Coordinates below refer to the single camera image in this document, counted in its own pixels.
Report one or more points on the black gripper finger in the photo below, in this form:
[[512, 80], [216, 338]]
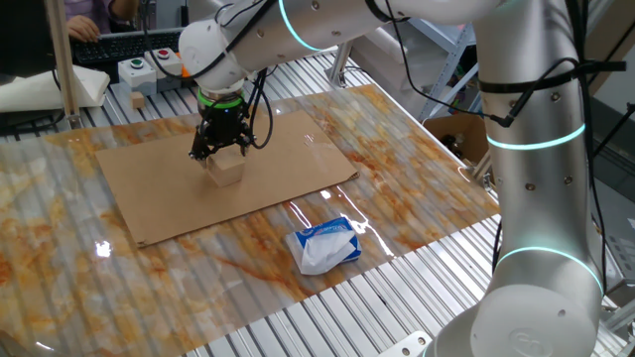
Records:
[[200, 149], [247, 140]]

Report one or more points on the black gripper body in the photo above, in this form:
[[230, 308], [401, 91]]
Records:
[[223, 124]]

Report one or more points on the light wooden cube block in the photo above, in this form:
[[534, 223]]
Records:
[[225, 171]]

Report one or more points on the forearm with lilac sleeve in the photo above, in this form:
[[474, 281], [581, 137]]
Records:
[[89, 7]]

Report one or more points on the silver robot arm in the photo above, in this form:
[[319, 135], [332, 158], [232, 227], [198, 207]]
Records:
[[536, 173]]

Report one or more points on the bare person hand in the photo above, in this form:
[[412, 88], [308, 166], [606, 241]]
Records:
[[84, 29]]

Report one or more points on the brown cardboard sheet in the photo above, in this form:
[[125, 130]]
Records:
[[164, 198]]

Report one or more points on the orange emergency stop box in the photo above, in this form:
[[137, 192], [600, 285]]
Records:
[[186, 72]]

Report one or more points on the clear tape patch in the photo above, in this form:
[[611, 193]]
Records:
[[317, 146]]

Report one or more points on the small brown wooden cube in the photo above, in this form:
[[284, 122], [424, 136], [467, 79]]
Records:
[[137, 100]]

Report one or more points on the black power adapter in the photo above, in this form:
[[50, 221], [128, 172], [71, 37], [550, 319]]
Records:
[[186, 15]]

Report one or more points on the blue white tissue pack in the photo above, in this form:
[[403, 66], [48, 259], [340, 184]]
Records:
[[322, 248]]

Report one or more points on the black keyboard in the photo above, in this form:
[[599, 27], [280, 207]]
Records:
[[114, 47]]

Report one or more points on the white storage boxes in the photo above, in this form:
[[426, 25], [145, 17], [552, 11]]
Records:
[[387, 69]]

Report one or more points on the orange marble pattern mat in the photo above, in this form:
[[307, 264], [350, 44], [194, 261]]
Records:
[[421, 188]]

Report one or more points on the brown cardboard box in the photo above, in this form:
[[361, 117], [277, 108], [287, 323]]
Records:
[[446, 126]]

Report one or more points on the black monitor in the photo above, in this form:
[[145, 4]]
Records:
[[25, 35]]

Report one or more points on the pale steel shelf rack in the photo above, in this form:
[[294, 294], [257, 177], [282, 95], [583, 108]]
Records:
[[448, 74]]

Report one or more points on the red button switch box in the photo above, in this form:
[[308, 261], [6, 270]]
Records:
[[164, 62]]

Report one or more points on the green button switch box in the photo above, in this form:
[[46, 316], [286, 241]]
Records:
[[136, 74]]

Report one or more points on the aluminium frame post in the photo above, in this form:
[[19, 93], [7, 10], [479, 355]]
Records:
[[340, 64], [483, 171], [64, 74]]

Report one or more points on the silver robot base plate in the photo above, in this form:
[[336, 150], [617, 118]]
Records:
[[407, 347]]

